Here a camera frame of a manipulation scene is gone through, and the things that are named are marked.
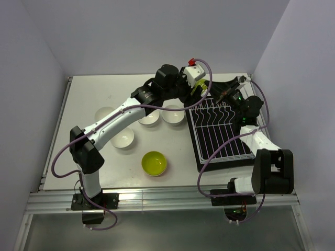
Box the white bowl middle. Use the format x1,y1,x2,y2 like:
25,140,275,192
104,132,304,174
138,110,160,127

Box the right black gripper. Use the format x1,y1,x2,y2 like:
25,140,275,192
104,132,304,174
204,79,245,117

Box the aluminium frame rail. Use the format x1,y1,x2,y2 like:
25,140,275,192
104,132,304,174
25,182,302,215

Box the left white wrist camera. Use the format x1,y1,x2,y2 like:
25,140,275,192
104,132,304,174
182,58,206,87

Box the white bowl far left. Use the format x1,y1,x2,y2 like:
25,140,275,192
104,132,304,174
94,107,115,122

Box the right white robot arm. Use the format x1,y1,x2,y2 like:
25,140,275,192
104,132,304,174
210,76,294,204

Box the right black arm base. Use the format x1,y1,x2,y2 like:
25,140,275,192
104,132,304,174
211,196,257,221

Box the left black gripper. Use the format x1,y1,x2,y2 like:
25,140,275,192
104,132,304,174
163,67,203,108

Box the purple cable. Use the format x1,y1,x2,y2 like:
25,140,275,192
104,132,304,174
50,58,213,231
196,79,269,224

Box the orange bowl white inside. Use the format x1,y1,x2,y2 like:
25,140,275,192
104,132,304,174
142,168,167,177

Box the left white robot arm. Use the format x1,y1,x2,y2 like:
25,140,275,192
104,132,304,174
70,59,206,209

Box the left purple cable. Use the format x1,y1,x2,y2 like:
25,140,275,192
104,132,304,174
50,58,213,231

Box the black drip tray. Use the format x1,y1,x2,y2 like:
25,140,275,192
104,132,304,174
183,99,260,173

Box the green bowl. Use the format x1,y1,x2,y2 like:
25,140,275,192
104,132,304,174
141,151,168,169
191,78,208,96

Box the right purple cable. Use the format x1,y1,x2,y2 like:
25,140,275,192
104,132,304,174
196,79,269,224

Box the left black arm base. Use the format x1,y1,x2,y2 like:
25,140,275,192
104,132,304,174
70,193,119,225

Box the white bowl front left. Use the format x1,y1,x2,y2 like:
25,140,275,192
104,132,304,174
110,128,135,149

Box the white bowl near rack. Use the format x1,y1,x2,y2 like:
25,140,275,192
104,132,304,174
162,105,185,126

